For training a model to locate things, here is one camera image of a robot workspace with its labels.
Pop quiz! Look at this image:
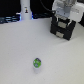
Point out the green kcup pod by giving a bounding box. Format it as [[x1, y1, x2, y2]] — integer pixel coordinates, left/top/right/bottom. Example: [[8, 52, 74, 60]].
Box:
[[33, 58, 41, 68]]

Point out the black cable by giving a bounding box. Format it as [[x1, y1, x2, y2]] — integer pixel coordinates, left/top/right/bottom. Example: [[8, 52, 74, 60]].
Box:
[[39, 0, 56, 14]]

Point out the dark equipment with blue lights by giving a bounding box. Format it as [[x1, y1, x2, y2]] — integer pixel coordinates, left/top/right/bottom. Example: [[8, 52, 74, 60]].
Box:
[[0, 13, 21, 24]]

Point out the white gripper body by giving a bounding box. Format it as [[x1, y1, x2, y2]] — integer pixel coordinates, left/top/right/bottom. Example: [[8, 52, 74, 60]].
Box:
[[52, 1, 80, 22]]

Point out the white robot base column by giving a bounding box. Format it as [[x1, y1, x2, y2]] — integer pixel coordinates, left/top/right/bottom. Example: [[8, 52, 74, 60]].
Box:
[[20, 0, 32, 20]]

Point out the black kcup holder box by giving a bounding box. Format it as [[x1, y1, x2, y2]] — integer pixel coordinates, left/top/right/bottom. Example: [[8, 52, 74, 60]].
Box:
[[50, 16, 76, 40]]

